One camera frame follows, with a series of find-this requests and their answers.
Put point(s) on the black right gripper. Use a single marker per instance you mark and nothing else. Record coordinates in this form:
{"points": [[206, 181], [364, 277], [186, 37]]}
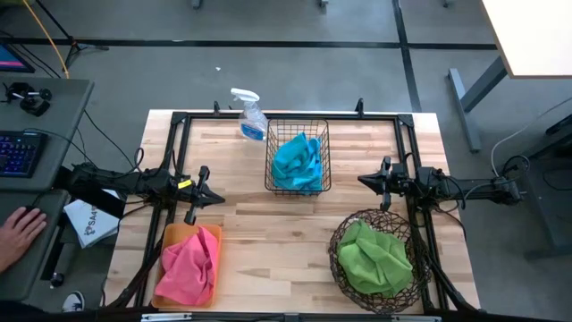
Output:
{"points": [[395, 179]]}

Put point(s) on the dark round wicker basket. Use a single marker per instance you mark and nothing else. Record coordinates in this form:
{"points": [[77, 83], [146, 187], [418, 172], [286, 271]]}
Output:
{"points": [[380, 306]]}

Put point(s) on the orange plastic tray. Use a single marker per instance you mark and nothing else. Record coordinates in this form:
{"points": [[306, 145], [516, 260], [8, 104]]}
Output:
{"points": [[179, 230]]}

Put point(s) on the grey table leg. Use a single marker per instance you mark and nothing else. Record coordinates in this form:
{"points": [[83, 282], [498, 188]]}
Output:
{"points": [[465, 112]]}

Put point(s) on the pink microfiber towel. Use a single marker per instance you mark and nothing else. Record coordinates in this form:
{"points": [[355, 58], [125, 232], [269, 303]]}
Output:
{"points": [[183, 282], [207, 246]]}

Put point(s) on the black aluminium rig frame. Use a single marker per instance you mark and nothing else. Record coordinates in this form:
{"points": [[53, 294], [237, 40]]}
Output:
{"points": [[357, 116]]}

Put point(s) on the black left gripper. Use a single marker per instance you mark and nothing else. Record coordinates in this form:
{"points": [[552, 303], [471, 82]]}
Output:
{"points": [[192, 192]]}

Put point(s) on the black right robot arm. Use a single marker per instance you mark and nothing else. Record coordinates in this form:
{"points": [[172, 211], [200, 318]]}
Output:
{"points": [[469, 188]]}

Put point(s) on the green microfiber towel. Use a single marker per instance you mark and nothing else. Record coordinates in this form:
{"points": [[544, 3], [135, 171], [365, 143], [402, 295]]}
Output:
{"points": [[375, 264]]}

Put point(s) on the black equipment stand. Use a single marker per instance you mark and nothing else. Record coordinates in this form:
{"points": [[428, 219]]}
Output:
{"points": [[549, 201]]}

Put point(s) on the black knob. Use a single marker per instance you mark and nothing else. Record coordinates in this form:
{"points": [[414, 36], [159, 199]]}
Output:
{"points": [[57, 279]]}

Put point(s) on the silver metal bracket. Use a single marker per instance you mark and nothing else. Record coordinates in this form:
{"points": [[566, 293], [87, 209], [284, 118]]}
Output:
{"points": [[415, 319], [165, 317]]}

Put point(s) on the clear spray bottle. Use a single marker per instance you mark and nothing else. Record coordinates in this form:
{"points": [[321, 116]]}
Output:
{"points": [[252, 123]]}

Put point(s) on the black table clamp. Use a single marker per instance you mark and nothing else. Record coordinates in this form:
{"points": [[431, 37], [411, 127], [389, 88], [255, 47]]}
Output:
{"points": [[216, 107], [359, 106]]}

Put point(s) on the white table top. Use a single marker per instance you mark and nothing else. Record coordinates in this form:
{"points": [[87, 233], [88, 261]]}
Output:
{"points": [[532, 36]]}

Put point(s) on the computer monitor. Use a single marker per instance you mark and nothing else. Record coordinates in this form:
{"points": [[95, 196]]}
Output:
{"points": [[11, 60]]}

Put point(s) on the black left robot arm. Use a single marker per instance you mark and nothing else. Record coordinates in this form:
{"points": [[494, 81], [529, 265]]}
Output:
{"points": [[134, 181]]}

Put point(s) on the teal microfiber towel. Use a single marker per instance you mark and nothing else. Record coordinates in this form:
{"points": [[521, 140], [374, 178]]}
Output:
{"points": [[295, 183], [310, 147], [286, 161]]}

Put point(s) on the grey side desk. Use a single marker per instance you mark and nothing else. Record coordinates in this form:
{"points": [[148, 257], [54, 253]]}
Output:
{"points": [[62, 112]]}

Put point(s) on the black tripod stand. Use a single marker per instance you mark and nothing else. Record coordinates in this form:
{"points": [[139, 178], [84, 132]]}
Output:
{"points": [[73, 44]]}

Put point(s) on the black clamp mount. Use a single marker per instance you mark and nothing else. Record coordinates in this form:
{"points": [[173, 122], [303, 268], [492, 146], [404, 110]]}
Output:
{"points": [[31, 105]]}

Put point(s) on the grey desk panel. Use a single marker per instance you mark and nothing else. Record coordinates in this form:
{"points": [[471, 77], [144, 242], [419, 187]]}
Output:
{"points": [[40, 268]]}

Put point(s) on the white paper booklet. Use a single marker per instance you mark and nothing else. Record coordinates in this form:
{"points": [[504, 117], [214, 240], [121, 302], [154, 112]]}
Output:
{"points": [[96, 223]]}

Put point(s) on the backlit black keyboard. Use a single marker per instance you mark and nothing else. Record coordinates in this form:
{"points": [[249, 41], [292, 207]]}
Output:
{"points": [[20, 154]]}

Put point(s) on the person's shoe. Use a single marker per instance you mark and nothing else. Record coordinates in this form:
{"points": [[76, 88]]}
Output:
{"points": [[73, 302]]}

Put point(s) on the person's hand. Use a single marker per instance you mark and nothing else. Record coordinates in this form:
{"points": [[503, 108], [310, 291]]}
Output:
{"points": [[18, 237]]}

